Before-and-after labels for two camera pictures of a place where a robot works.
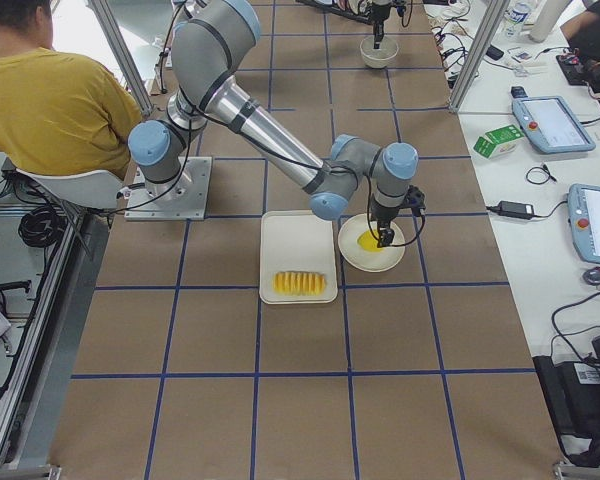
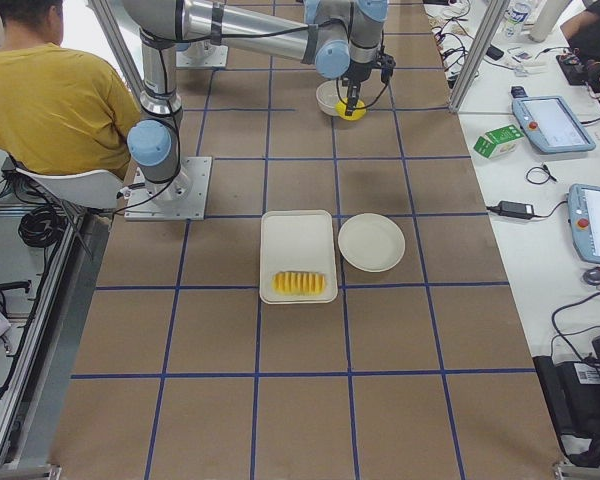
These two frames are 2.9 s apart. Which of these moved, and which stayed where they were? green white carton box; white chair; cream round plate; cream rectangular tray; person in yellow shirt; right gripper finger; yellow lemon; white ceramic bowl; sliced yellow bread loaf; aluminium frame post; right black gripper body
Moved: right gripper finger; white ceramic bowl; right black gripper body; yellow lemon
Stayed: aluminium frame post; person in yellow shirt; sliced yellow bread loaf; green white carton box; cream rectangular tray; white chair; cream round plate
